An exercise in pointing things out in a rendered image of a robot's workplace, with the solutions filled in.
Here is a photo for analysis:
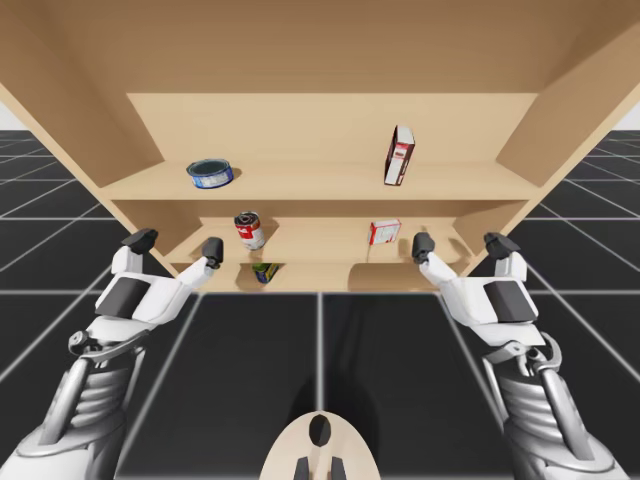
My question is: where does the tall red and white carton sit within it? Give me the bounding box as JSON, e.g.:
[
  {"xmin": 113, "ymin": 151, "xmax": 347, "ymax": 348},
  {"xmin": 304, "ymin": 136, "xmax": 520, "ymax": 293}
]
[{"xmin": 383, "ymin": 124, "xmax": 416, "ymax": 187}]

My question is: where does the red and white can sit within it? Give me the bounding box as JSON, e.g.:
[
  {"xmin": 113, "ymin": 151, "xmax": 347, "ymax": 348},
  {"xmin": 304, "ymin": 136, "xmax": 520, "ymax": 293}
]
[{"xmin": 234, "ymin": 210, "xmax": 267, "ymax": 252}]

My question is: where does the pale wooden shelf unit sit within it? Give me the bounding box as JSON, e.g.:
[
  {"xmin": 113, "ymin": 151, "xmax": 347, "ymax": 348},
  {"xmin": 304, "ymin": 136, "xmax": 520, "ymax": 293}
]
[{"xmin": 0, "ymin": 0, "xmax": 640, "ymax": 294}]

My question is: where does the green and blue rectangular can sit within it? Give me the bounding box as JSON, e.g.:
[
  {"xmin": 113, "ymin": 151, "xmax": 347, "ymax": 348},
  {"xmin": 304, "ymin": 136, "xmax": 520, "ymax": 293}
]
[{"xmin": 251, "ymin": 262, "xmax": 280, "ymax": 285}]

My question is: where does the small red and white carton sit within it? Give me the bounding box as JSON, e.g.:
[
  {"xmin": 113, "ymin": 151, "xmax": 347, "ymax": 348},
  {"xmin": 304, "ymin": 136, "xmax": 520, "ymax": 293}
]
[{"xmin": 368, "ymin": 218, "xmax": 402, "ymax": 247}]

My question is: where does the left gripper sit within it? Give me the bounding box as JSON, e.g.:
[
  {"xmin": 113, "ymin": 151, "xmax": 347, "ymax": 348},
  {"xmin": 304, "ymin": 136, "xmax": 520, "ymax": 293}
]
[{"xmin": 88, "ymin": 228, "xmax": 225, "ymax": 341}]

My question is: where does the blue flat can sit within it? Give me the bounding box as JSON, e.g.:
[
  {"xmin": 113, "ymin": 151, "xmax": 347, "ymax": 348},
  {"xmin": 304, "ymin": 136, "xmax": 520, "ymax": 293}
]
[{"xmin": 186, "ymin": 158, "xmax": 235, "ymax": 192}]

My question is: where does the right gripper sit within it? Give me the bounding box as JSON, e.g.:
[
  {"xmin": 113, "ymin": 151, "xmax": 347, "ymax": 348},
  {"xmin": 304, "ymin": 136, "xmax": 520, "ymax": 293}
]
[{"xmin": 411, "ymin": 231, "xmax": 545, "ymax": 349}]

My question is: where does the tan robot part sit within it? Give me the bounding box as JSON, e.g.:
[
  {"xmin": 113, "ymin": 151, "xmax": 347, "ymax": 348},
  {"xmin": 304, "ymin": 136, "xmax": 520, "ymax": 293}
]
[{"xmin": 259, "ymin": 409, "xmax": 382, "ymax": 480}]

